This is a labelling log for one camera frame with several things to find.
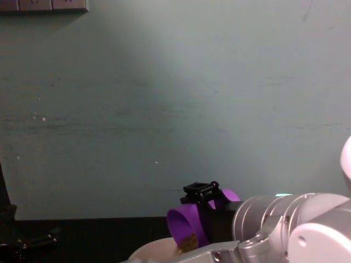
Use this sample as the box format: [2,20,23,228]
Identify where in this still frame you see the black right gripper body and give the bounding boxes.
[197,201,245,244]

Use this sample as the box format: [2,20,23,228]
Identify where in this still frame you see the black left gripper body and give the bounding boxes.
[0,204,28,263]

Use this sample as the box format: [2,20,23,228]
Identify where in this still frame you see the purple plastic scoop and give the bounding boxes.
[166,188,241,247]

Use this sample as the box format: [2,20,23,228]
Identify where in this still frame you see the brown grains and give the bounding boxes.
[175,234,197,255]

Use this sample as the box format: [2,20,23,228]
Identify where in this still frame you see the black table cloth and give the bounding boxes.
[0,216,209,263]

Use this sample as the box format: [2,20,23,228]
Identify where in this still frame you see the pale round bowl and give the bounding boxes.
[128,237,182,263]

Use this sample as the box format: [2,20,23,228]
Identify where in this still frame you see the pale wall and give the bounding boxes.
[0,0,351,220]

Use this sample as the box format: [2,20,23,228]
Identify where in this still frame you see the grey wall socket panel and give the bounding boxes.
[0,0,89,13]

